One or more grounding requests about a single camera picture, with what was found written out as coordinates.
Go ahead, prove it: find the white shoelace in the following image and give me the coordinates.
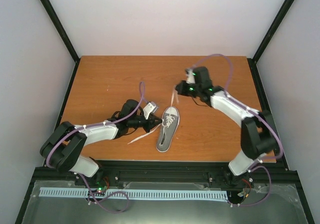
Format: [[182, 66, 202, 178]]
[[128, 87, 179, 144]]

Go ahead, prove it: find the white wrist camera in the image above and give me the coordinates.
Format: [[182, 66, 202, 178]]
[[143, 102, 159, 120], [185, 68, 196, 84]]

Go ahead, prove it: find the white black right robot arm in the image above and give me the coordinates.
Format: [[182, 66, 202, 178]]
[[175, 66, 283, 187]]

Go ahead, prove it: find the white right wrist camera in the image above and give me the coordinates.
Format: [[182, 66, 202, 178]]
[[185, 68, 196, 84]]

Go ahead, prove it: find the grey canvas sneaker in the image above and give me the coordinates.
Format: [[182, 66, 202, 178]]
[[156, 106, 180, 153]]

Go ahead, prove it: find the black left frame post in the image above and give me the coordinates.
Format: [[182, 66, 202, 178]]
[[31, 0, 81, 62]]

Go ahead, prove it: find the black right frame post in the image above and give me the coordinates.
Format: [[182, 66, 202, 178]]
[[252, 0, 295, 64]]

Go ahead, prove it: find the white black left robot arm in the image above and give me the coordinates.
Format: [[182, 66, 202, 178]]
[[39, 99, 162, 186]]

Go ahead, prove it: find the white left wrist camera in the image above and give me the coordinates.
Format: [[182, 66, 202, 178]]
[[143, 102, 159, 120]]

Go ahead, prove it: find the black frame post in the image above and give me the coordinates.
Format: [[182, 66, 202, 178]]
[[31, 0, 81, 62], [252, 0, 295, 64]]

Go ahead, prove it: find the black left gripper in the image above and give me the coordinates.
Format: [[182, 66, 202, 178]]
[[128, 114, 164, 134]]

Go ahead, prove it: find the light blue slotted cable duct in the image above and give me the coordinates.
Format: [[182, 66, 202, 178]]
[[39, 187, 228, 202]]

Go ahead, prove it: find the black aluminium frame rail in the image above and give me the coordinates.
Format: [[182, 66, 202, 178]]
[[32, 159, 301, 192]]

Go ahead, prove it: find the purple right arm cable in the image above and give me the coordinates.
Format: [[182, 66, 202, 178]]
[[190, 53, 284, 208]]

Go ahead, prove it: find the grey metal base plate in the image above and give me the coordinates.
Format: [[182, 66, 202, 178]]
[[20, 181, 313, 224]]

